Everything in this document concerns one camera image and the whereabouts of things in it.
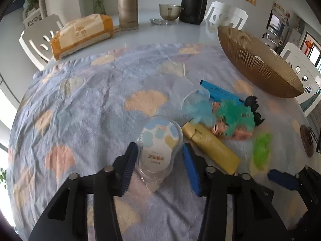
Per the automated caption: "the fan-print tablecloth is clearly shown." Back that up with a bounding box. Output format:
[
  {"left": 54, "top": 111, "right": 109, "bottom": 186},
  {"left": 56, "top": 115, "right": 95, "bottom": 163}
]
[{"left": 6, "top": 43, "right": 321, "bottom": 241}]

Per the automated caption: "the white chair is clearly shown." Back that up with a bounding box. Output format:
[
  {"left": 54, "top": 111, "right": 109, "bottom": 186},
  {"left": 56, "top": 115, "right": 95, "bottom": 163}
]
[
  {"left": 279, "top": 43, "right": 321, "bottom": 113},
  {"left": 204, "top": 1, "right": 249, "bottom": 31},
  {"left": 19, "top": 14, "right": 64, "bottom": 71}
]

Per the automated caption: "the tall black thermos flask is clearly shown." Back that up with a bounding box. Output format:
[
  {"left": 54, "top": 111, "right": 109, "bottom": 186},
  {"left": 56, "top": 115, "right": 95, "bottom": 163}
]
[{"left": 179, "top": 0, "right": 211, "bottom": 25}]

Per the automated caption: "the orange tissue pack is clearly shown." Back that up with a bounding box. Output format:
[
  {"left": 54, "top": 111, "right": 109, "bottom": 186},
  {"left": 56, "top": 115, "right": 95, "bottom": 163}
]
[{"left": 50, "top": 14, "right": 115, "bottom": 61}]

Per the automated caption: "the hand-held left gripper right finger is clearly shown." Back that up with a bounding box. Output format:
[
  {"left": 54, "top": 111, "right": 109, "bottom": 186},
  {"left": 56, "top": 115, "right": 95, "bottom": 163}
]
[{"left": 183, "top": 143, "right": 293, "bottom": 241}]

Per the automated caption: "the small glass ashtray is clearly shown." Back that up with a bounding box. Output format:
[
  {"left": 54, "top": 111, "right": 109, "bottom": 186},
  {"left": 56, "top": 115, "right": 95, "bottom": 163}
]
[{"left": 150, "top": 18, "right": 176, "bottom": 26}]

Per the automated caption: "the blue box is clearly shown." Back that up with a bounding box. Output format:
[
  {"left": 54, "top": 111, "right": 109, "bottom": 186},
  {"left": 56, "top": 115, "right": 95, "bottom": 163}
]
[{"left": 199, "top": 80, "right": 245, "bottom": 105}]

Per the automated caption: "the green-haired doll figure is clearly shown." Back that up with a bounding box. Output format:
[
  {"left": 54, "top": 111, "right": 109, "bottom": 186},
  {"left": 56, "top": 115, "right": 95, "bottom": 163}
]
[{"left": 212, "top": 100, "right": 256, "bottom": 140}]

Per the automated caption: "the gold thermos flask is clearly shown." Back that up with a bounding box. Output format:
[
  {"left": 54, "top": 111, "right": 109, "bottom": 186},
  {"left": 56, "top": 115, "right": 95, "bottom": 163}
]
[{"left": 117, "top": 0, "right": 139, "bottom": 29}]

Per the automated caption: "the white carved shelf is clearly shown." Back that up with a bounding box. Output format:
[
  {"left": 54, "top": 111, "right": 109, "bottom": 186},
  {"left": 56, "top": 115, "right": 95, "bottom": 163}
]
[{"left": 22, "top": 0, "right": 48, "bottom": 28}]

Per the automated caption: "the round wooden stand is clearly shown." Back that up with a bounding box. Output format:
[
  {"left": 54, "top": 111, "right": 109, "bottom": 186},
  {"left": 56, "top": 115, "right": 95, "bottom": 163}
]
[{"left": 300, "top": 125, "right": 317, "bottom": 157}]

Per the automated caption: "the clear plastic cup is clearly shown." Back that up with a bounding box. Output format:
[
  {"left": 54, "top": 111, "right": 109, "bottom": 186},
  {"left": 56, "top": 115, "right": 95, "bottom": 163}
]
[{"left": 173, "top": 79, "right": 211, "bottom": 111}]

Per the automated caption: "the yellow box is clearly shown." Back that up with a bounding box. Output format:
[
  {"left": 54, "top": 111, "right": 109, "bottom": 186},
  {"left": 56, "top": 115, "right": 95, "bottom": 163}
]
[{"left": 182, "top": 123, "right": 241, "bottom": 175}]

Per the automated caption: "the brown ribbed glass bowl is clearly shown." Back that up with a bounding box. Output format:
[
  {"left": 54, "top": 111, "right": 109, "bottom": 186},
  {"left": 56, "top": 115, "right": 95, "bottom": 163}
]
[{"left": 217, "top": 26, "right": 305, "bottom": 98}]

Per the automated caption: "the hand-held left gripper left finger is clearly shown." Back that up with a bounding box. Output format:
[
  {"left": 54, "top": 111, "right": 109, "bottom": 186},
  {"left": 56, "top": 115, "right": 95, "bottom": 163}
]
[{"left": 29, "top": 142, "right": 139, "bottom": 241}]

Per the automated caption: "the black spiky toy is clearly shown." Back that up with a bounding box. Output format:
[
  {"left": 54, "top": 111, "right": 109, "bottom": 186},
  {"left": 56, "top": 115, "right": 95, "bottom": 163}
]
[{"left": 244, "top": 95, "right": 266, "bottom": 126}]

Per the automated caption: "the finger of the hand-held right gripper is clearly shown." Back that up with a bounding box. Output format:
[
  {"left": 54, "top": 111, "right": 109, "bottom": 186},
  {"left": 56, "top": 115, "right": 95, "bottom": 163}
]
[{"left": 267, "top": 169, "right": 301, "bottom": 192}]

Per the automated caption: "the round clear plastic container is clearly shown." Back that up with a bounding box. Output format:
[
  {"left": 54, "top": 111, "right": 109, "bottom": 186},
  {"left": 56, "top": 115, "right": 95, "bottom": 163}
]
[{"left": 137, "top": 115, "right": 183, "bottom": 193}]

